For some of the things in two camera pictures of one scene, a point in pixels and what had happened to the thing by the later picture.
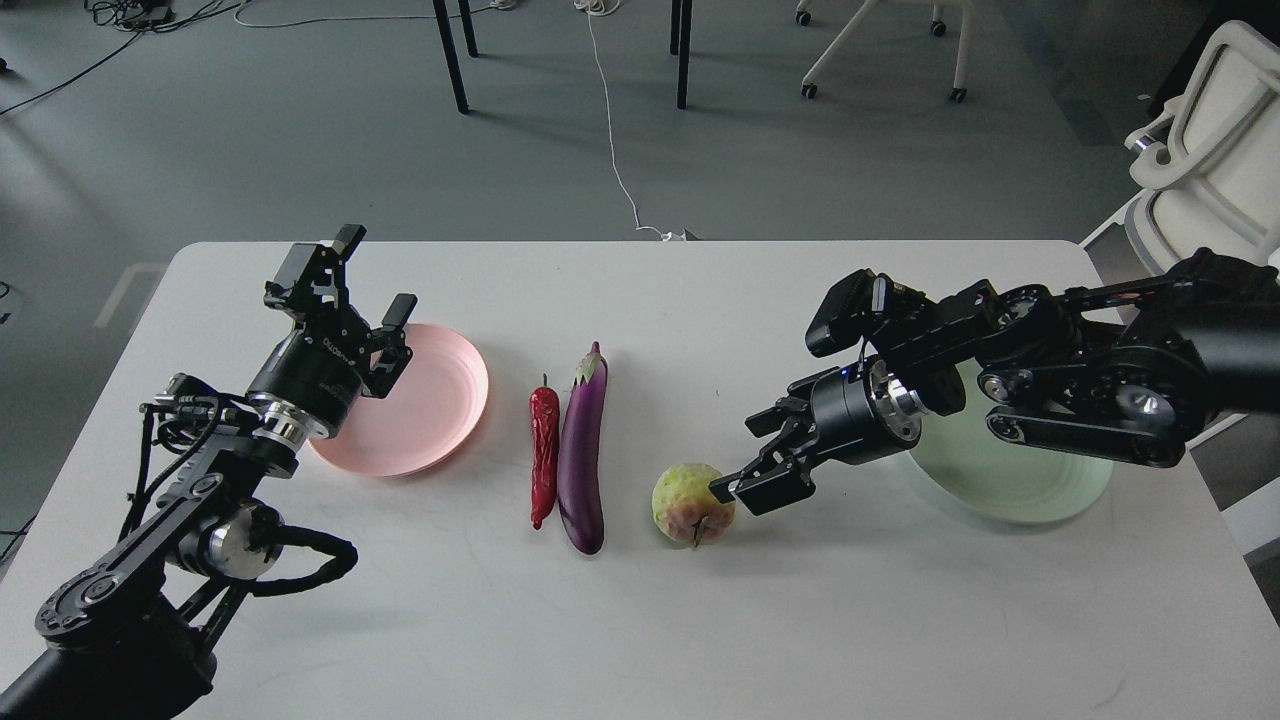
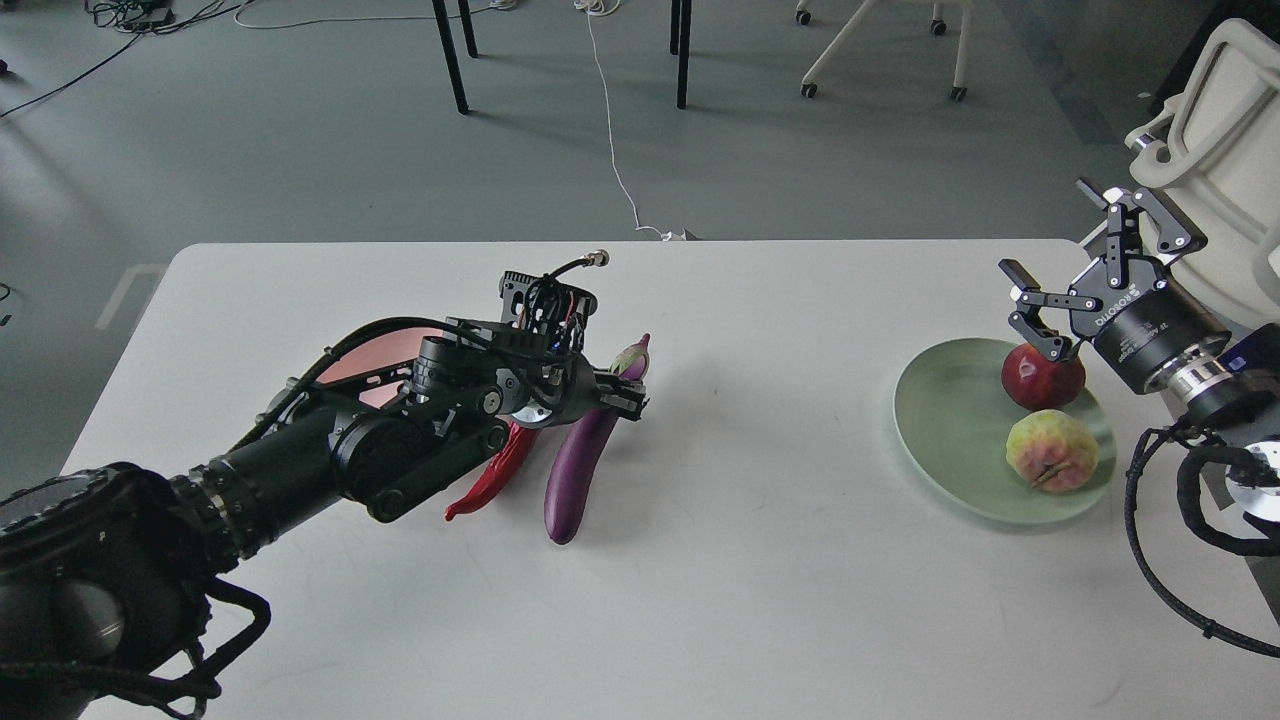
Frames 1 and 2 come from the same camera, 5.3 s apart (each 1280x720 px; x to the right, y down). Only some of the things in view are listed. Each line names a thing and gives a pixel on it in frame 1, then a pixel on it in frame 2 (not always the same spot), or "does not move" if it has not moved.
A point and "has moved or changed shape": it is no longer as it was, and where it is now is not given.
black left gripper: [315, 376] → [559, 388]
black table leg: [452, 55] does not move
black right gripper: [858, 414] → [1146, 327]
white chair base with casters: [957, 91] does not move
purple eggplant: [580, 473] has moved or changed shape
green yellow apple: [685, 507] → [1052, 451]
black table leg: [468, 27] does not move
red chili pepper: [544, 413] → [519, 441]
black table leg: [675, 28] does not move
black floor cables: [140, 16] does not move
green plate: [1001, 478] does not move
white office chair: [1212, 160] does not move
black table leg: [683, 53] does not move
